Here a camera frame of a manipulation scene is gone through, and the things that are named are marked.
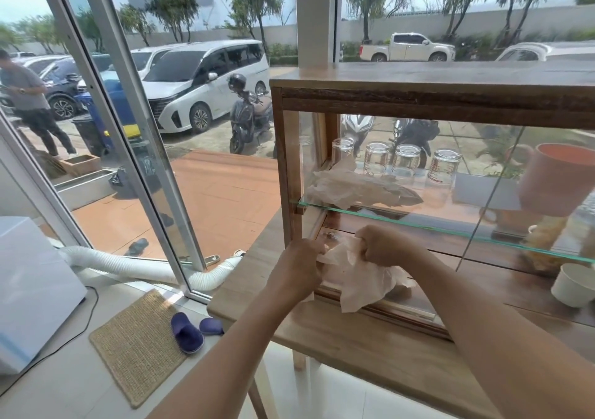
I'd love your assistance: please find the person's right hand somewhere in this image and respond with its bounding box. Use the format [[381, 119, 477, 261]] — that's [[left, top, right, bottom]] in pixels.
[[354, 224, 421, 274]]

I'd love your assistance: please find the person's left hand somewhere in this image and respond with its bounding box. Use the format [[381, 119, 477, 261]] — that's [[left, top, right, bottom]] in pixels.
[[266, 238, 327, 299]]

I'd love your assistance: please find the white tissue paper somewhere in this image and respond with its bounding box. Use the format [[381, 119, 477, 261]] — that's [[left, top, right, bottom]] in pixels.
[[317, 235, 417, 314]]

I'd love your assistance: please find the person's right forearm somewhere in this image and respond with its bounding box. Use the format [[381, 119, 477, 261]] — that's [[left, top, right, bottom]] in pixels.
[[395, 245, 595, 419]]

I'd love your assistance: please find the person's left forearm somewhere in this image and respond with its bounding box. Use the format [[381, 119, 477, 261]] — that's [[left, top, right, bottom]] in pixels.
[[148, 288, 313, 419]]

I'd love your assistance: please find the glass shelf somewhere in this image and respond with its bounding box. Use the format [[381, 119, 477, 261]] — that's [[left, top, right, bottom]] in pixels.
[[297, 198, 595, 265]]

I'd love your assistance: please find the clear drinking glass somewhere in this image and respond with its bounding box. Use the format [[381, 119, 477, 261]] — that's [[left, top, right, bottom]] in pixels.
[[364, 142, 391, 177], [426, 149, 463, 187], [331, 138, 355, 169], [391, 144, 422, 180]]

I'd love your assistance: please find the wooden table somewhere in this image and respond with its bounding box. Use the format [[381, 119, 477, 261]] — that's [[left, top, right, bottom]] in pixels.
[[207, 209, 595, 419]]

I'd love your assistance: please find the wooden glass display cabinet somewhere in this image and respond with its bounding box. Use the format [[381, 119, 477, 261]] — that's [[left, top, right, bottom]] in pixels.
[[270, 63, 595, 340]]

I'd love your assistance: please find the white motor scooter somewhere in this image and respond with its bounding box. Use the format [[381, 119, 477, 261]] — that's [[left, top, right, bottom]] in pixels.
[[341, 114, 375, 150]]

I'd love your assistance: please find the black motor scooter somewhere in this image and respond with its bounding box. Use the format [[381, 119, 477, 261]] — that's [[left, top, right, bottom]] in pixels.
[[390, 117, 440, 169]]

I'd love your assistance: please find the dark blue slipper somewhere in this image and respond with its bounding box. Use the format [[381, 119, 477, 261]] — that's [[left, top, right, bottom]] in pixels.
[[199, 317, 225, 337], [170, 312, 205, 354]]

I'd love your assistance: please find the grey motor scooter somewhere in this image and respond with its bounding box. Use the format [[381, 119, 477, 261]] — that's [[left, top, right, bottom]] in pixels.
[[229, 74, 275, 155]]

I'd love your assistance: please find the jar of crackers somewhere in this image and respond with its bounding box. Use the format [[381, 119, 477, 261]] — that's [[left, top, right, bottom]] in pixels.
[[520, 215, 570, 276]]

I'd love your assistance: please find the white pickup truck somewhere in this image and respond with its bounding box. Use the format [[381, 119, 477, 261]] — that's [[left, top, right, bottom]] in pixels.
[[359, 33, 456, 63]]

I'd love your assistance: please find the pink ceramic mug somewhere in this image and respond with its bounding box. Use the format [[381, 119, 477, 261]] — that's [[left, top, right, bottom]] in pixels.
[[504, 143, 595, 217]]

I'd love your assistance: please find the white minivan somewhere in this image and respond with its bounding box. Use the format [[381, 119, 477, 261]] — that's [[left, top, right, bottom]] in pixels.
[[141, 39, 271, 135]]

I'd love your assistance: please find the woven straw doormat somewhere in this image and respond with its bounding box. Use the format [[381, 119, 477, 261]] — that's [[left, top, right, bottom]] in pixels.
[[89, 289, 188, 409]]

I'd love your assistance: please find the white paper cup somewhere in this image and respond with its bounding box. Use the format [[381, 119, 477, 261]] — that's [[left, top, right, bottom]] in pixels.
[[551, 263, 595, 309]]

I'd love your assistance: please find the blue trash bin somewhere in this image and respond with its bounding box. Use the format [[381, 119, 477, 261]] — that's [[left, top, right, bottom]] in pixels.
[[74, 79, 140, 152]]

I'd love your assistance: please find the wooden planter box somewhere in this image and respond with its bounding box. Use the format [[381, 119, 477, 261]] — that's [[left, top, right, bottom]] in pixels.
[[59, 154, 102, 177]]

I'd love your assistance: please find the white car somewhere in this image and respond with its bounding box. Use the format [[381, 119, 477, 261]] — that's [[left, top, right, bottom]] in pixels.
[[495, 41, 595, 62]]

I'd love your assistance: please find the black trash bin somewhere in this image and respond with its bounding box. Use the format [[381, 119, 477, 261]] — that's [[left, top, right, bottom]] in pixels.
[[71, 114, 108, 157]]

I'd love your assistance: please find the white portable air conditioner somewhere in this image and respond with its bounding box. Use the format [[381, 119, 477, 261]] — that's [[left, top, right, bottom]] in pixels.
[[0, 216, 88, 376]]

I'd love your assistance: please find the dark suv car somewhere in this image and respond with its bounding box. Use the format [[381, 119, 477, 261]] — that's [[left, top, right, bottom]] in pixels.
[[37, 54, 114, 121]]

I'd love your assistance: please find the white flexible exhaust hose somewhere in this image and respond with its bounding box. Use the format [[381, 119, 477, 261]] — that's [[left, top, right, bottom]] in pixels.
[[58, 246, 245, 292]]

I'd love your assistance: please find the white aluminium window frame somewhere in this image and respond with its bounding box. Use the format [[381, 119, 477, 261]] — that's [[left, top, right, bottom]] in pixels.
[[32, 0, 214, 304]]

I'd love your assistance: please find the black power cable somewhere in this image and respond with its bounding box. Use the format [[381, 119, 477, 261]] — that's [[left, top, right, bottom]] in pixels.
[[0, 286, 99, 383]]

